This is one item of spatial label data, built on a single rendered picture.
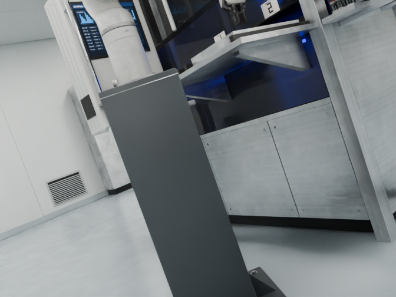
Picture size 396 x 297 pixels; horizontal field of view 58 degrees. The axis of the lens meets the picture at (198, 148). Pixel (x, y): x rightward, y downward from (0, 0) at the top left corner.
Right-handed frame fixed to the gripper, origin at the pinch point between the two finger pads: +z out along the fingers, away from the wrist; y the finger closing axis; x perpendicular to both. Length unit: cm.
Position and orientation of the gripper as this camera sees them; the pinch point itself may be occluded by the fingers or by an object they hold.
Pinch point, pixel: (238, 18)
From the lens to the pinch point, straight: 149.3
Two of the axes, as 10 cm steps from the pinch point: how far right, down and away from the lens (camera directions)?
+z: 3.3, 9.4, 0.7
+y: -7.8, 3.1, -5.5
